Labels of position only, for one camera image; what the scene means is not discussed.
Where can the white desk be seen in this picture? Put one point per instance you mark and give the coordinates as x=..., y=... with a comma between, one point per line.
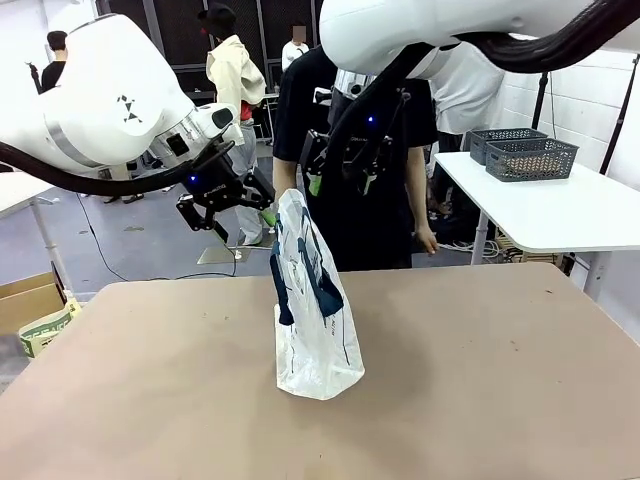
x=15, y=192

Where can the white plastic shopping bag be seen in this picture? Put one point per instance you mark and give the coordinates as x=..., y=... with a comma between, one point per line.
x=310, y=350

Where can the person's left hand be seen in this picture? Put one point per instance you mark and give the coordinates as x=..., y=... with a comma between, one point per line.
x=427, y=241

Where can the person in white shirt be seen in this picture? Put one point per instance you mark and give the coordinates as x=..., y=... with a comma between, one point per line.
x=295, y=55

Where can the white side table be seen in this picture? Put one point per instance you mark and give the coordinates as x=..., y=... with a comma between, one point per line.
x=525, y=215

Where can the black light stand pole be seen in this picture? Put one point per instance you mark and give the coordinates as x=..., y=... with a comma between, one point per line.
x=539, y=100

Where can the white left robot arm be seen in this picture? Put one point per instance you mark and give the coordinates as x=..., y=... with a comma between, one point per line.
x=100, y=75

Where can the person in black t-shirt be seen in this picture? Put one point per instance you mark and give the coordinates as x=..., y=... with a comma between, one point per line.
x=360, y=225

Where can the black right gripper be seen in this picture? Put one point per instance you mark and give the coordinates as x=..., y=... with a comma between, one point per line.
x=362, y=132

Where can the brown cardboard box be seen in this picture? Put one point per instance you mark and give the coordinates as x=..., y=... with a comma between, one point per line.
x=25, y=305

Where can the person in beige hoodie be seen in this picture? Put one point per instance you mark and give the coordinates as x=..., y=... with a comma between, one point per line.
x=232, y=70

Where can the person in black clothes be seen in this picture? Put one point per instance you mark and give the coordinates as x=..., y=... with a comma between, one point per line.
x=52, y=75

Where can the black slanted pole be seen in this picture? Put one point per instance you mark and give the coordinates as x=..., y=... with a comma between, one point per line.
x=620, y=110

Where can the green and white paper sack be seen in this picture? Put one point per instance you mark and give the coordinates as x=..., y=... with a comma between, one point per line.
x=45, y=330

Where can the person's right forearm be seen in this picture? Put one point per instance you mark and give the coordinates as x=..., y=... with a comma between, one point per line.
x=282, y=185

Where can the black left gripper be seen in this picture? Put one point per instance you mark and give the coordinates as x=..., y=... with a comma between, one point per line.
x=215, y=182

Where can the wooden crate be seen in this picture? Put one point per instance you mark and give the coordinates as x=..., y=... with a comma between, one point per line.
x=530, y=250

